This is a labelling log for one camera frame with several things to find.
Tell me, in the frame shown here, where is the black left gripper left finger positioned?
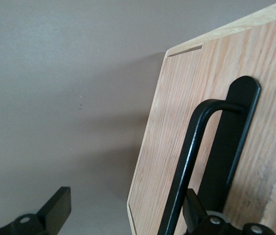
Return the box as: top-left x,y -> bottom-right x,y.
0,187 -> 72,235

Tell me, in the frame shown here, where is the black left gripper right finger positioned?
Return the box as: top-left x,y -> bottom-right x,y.
181,188 -> 276,235

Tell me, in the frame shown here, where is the black metal drawer handle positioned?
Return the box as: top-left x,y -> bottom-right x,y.
157,75 -> 262,235

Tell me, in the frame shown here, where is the wooden drawer cabinet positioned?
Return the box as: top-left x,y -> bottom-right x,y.
127,0 -> 276,235

